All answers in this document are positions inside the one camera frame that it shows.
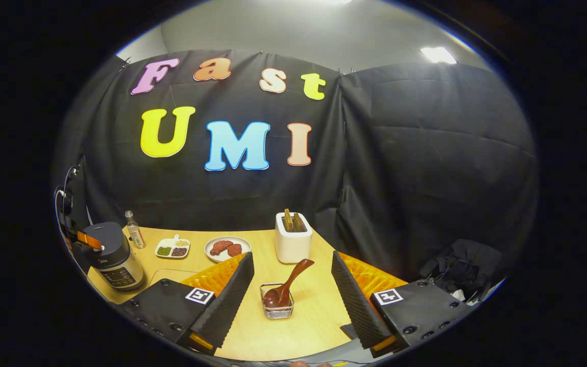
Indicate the grey rice cooker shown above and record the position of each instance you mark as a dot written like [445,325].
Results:
[110,255]

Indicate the white divided bean dish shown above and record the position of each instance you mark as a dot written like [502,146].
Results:
[171,250]

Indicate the small glass bottle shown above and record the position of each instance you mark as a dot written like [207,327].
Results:
[135,234]

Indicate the ceiling light panel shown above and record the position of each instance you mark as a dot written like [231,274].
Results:
[437,55]

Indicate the white round plate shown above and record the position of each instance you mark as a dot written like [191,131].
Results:
[245,243]

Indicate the brown wooden spoon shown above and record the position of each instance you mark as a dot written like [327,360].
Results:
[278,296]

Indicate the dark cloth heap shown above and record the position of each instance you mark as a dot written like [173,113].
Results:
[456,265]

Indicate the clear plastic rice box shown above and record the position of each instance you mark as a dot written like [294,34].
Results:
[171,275]

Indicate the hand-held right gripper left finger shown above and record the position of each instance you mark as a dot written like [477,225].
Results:
[230,306]

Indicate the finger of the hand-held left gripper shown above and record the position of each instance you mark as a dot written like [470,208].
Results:
[88,240]

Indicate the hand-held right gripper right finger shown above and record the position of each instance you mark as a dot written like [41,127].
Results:
[354,306]

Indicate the white toaster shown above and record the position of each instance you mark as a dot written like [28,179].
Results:
[293,247]

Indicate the red meat piece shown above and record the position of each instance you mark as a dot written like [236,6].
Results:
[235,250]
[219,247]

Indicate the brown toast slice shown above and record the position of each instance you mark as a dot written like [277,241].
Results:
[288,220]
[299,223]

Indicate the black backdrop cloth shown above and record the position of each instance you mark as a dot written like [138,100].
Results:
[416,168]

